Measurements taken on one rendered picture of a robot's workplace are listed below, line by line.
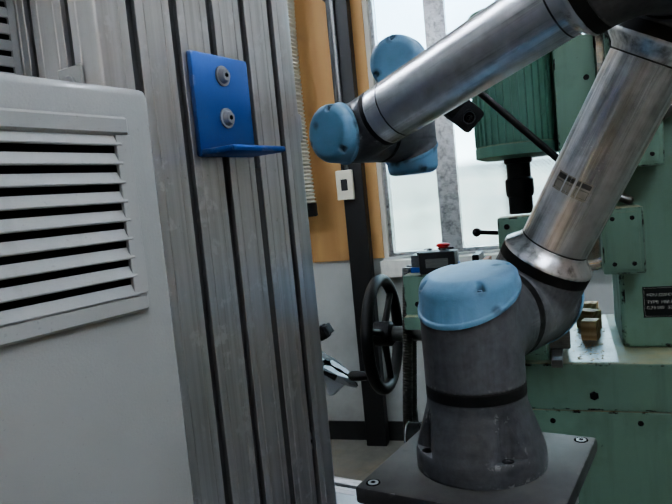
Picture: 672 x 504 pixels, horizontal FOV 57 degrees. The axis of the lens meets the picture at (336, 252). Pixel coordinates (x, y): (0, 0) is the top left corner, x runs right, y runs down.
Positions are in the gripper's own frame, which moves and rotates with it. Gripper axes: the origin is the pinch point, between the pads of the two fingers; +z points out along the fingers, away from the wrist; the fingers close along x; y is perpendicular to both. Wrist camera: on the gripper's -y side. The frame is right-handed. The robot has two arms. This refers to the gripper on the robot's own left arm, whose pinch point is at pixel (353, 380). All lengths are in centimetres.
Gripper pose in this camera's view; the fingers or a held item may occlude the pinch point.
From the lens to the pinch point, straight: 150.5
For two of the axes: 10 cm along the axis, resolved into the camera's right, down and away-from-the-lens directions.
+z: 8.6, 4.5, -2.6
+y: -3.9, 8.9, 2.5
